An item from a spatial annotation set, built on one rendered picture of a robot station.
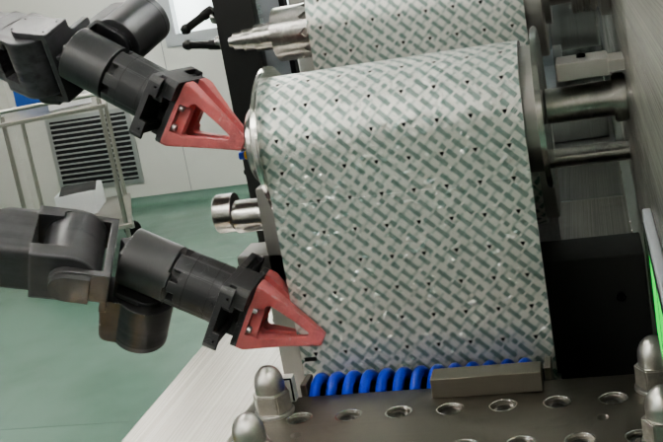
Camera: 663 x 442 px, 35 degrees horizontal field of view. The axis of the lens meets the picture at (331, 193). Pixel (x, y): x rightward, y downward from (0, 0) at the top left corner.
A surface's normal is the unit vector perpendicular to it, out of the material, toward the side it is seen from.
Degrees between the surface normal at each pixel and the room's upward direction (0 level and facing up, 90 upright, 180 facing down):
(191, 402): 0
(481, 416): 0
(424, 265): 90
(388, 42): 92
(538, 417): 0
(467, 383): 90
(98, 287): 118
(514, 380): 90
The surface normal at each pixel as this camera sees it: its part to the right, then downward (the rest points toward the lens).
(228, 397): -0.17, -0.96
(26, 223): 0.18, -0.75
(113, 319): 0.04, 0.65
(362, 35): -0.21, 0.28
